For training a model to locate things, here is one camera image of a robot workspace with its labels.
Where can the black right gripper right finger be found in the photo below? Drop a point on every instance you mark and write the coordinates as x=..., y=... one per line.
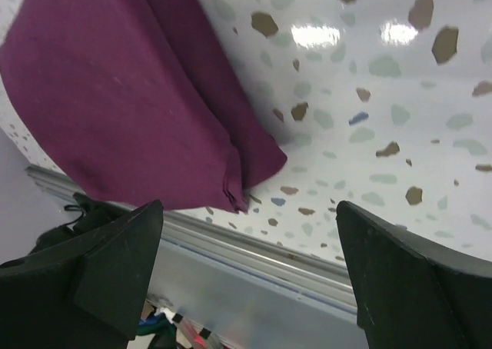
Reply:
x=412, y=292

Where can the aluminium rail frame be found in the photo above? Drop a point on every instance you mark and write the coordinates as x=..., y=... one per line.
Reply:
x=250, y=293

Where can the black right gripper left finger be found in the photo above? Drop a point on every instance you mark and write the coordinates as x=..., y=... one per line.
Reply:
x=86, y=292

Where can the purple cloth mat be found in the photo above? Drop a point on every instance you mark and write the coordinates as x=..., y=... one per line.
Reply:
x=135, y=101

